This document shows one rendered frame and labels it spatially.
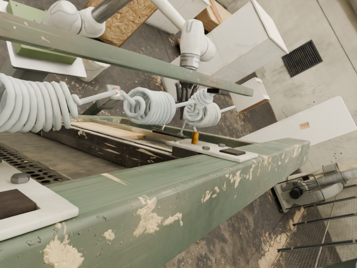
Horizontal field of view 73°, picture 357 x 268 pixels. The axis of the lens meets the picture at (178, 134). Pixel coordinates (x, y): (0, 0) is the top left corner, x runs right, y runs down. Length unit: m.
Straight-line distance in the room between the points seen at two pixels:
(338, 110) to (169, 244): 4.32
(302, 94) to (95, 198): 8.94
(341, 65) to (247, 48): 5.96
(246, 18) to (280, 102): 6.01
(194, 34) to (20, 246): 1.04
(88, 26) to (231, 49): 2.10
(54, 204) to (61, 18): 1.62
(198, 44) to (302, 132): 3.66
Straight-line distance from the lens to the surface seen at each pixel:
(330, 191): 6.28
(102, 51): 0.30
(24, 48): 1.82
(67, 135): 0.98
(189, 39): 1.13
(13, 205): 0.23
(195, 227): 0.37
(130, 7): 3.20
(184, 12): 4.93
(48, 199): 0.24
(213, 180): 0.38
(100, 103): 1.88
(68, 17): 1.79
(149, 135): 1.25
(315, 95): 9.04
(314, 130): 4.57
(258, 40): 3.37
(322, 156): 9.06
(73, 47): 0.28
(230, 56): 3.47
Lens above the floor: 2.14
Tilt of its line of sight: 35 degrees down
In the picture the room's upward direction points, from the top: 62 degrees clockwise
